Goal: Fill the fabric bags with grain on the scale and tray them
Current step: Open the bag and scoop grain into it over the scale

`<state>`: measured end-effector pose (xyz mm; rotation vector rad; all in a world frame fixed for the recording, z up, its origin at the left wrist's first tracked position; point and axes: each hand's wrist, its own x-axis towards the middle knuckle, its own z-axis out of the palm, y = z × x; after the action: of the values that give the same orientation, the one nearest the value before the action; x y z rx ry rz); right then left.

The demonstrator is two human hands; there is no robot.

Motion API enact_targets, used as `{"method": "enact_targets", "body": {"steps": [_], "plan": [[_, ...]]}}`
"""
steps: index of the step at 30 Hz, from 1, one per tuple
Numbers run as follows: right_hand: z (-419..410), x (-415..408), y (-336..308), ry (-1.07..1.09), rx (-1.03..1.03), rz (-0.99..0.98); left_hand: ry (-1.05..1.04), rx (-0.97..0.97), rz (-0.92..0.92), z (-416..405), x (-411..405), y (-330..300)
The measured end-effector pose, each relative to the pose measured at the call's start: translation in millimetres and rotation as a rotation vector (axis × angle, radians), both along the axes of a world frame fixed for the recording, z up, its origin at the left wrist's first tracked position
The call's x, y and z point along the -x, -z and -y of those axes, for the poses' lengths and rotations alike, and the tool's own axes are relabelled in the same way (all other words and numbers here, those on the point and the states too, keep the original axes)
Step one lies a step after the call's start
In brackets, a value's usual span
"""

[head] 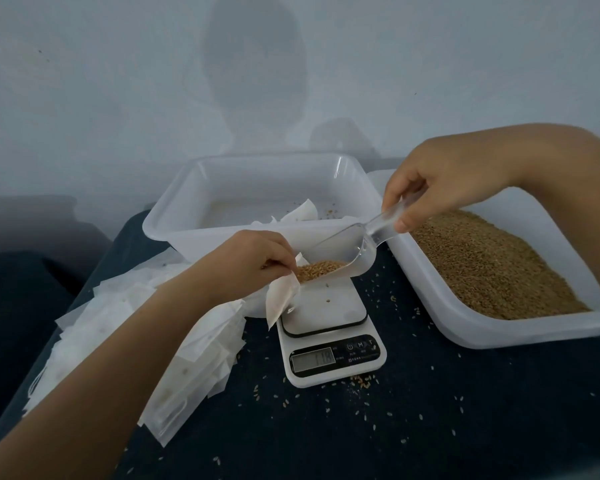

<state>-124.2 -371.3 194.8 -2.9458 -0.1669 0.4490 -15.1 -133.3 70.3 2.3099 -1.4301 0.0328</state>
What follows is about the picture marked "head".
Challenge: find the clear plastic scoop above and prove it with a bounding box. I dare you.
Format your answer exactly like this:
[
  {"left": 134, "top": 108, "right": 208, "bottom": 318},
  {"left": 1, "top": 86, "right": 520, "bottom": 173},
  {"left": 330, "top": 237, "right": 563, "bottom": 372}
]
[{"left": 298, "top": 189, "right": 423, "bottom": 281}]

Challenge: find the brown grain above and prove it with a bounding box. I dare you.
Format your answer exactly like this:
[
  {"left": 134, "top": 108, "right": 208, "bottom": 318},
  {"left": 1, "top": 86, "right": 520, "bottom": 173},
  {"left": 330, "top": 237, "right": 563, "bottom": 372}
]
[{"left": 298, "top": 209, "right": 591, "bottom": 321}]

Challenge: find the white plastic tub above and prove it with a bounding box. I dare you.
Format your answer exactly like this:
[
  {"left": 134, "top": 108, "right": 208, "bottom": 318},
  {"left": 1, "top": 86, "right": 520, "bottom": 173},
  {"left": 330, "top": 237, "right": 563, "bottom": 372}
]
[{"left": 142, "top": 153, "right": 383, "bottom": 264}]

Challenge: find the person's right forearm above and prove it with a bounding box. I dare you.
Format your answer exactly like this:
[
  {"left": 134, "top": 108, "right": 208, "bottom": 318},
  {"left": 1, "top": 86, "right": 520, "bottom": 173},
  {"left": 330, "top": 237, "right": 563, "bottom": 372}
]
[{"left": 510, "top": 123, "right": 600, "bottom": 311}]

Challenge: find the person's left forearm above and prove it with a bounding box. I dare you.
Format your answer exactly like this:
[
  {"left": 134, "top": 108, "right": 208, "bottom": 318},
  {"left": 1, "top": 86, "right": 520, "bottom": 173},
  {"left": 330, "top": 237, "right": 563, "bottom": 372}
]
[{"left": 0, "top": 279, "right": 226, "bottom": 480}]

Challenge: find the dark blue tablecloth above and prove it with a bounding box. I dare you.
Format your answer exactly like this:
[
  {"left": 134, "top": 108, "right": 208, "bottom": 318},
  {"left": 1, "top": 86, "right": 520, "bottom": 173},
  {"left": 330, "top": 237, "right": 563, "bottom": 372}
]
[
  {"left": 0, "top": 249, "right": 81, "bottom": 441},
  {"left": 0, "top": 209, "right": 600, "bottom": 480}
]

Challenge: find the white digital kitchen scale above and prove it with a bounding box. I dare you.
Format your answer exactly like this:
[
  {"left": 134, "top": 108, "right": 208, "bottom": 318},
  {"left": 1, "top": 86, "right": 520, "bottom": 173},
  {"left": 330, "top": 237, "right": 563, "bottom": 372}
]
[{"left": 276, "top": 277, "right": 388, "bottom": 388}]

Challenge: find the person's left hand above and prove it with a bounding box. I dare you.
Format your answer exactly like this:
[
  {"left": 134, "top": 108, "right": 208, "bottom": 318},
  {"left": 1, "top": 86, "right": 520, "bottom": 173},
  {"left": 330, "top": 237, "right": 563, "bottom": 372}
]
[{"left": 185, "top": 231, "right": 301, "bottom": 311}]

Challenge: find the pile of white bags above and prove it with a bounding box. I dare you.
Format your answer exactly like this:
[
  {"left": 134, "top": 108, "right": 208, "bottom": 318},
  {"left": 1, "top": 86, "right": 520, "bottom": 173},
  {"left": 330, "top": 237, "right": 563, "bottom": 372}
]
[{"left": 22, "top": 249, "right": 273, "bottom": 446}]

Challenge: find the person's right hand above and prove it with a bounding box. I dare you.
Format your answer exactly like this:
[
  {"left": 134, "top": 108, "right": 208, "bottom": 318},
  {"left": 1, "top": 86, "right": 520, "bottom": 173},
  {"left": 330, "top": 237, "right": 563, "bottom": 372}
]
[{"left": 382, "top": 135, "right": 533, "bottom": 234}]

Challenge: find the white tray of grain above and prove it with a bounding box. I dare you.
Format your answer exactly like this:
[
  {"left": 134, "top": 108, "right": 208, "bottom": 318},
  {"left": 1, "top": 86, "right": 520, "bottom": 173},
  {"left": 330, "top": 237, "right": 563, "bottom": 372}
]
[{"left": 368, "top": 169, "right": 600, "bottom": 350}]

